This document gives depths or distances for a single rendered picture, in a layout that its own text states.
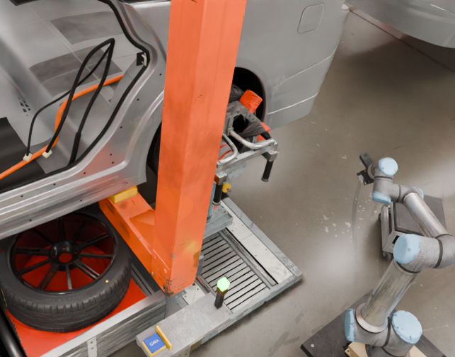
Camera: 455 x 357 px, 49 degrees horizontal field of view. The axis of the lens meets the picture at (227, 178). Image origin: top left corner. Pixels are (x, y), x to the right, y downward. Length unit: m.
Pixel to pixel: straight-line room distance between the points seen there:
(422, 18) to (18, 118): 3.21
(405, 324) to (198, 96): 1.50
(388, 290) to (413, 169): 2.36
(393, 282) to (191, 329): 0.94
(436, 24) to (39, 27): 3.07
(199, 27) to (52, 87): 1.43
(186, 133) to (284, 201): 2.10
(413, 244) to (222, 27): 1.09
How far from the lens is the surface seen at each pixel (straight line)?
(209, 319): 2.46
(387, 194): 2.54
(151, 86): 2.24
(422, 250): 2.03
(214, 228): 3.19
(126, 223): 2.49
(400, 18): 4.59
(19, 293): 2.50
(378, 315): 2.36
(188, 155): 1.73
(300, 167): 4.01
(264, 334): 3.00
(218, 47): 1.53
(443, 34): 4.65
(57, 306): 2.44
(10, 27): 3.29
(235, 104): 2.54
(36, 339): 2.64
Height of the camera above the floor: 2.57
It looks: 43 degrees down
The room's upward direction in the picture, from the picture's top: 12 degrees clockwise
